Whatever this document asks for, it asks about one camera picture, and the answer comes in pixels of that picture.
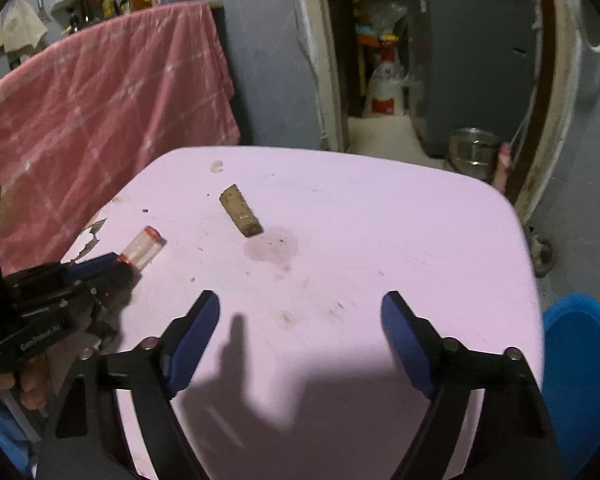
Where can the beige cloth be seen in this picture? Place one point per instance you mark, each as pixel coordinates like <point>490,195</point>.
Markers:
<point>20,25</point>

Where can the torn white paper piece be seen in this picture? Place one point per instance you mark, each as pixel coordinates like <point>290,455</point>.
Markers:
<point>87,242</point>

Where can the blue plastic basin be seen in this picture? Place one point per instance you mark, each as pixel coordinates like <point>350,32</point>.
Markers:
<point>580,375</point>

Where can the brown wooden block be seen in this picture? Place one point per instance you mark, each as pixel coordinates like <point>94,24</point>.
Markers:
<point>240,210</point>

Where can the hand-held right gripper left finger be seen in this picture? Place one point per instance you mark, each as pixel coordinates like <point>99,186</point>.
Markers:
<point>195,340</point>

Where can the wooden door frame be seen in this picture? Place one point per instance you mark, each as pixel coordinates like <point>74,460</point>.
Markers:
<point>555,110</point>

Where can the small paper scrap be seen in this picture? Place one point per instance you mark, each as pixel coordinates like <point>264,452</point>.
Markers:
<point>216,166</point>

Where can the person's left hand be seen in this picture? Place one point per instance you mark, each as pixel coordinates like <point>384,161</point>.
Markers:
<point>32,382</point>

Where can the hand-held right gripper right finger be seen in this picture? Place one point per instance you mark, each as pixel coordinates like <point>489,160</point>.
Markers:
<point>405,340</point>

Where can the pink bottle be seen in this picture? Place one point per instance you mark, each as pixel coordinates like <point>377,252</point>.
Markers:
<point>502,170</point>

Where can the pink floral tablecloth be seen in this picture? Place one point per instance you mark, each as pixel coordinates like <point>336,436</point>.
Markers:
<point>355,235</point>

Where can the blue cloth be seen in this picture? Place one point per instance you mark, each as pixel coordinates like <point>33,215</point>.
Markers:
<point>2,430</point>

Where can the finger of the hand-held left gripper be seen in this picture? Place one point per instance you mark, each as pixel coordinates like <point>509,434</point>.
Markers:
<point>92,265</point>
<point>112,285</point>

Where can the stainless steel bucket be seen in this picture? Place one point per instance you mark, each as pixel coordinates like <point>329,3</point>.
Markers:
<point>472,152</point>

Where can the pink plaid towel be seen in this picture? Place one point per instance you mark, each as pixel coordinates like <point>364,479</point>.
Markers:
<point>105,110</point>

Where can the clear tube with red caps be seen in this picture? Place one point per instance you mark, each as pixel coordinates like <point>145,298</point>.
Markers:
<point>142,247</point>

